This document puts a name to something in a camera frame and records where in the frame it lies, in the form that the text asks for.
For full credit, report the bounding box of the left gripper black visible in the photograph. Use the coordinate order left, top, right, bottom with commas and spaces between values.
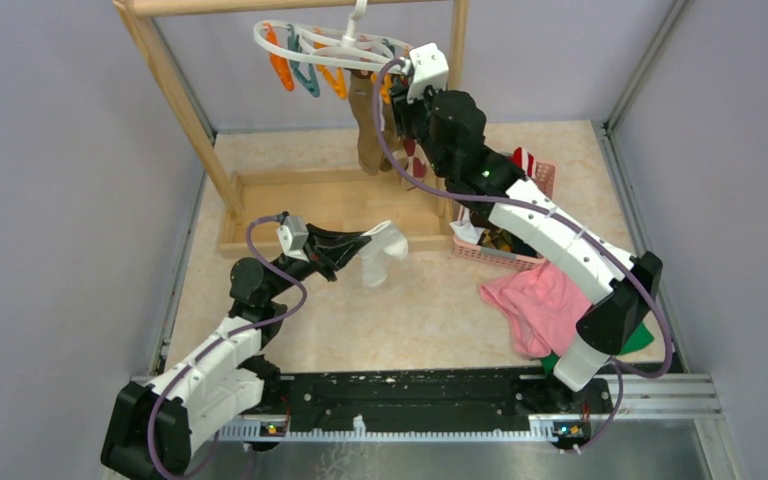
265, 223, 371, 300

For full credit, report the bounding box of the purple striped sock maroon cuff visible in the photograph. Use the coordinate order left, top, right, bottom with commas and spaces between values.
401, 137, 418, 168

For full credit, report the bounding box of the brown sock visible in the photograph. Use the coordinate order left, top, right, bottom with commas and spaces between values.
382, 104, 408, 169
348, 69, 391, 176

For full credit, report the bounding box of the white round clip hanger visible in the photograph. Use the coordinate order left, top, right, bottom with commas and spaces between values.
253, 1, 412, 100

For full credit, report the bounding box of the purple striped tan sock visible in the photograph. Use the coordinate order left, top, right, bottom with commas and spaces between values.
404, 155, 428, 183

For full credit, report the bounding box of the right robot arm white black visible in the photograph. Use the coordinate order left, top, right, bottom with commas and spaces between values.
389, 83, 673, 412

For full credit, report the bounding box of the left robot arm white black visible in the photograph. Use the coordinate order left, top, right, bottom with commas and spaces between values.
100, 213, 405, 479

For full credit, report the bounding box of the wooden clothes rack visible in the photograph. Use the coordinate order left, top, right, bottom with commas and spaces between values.
114, 1, 453, 258

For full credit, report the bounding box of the red white striped sock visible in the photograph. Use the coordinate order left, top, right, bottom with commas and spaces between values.
509, 147, 537, 178

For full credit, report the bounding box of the pink plastic basket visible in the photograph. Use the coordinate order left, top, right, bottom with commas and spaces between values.
452, 160, 556, 271

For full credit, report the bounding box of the pink cloth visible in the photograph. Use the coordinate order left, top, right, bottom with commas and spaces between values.
478, 263, 591, 358

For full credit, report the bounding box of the green cloth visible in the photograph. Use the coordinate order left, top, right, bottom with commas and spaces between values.
539, 323, 654, 374

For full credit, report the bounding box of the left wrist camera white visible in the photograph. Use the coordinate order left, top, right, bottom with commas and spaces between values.
276, 214, 309, 256

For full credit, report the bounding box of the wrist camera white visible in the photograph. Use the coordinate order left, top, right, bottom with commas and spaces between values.
276, 214, 309, 256
406, 42, 449, 103

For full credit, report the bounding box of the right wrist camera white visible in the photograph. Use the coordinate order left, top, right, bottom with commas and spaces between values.
406, 42, 449, 103

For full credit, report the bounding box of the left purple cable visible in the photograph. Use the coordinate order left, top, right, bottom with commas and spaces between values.
146, 213, 308, 480

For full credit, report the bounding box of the purple cable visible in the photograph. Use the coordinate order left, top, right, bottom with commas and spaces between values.
371, 58, 675, 453
146, 213, 308, 480

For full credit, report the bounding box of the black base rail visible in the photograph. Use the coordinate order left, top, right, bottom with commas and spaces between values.
219, 367, 614, 451

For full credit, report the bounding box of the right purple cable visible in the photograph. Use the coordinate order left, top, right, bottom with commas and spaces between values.
371, 58, 675, 453

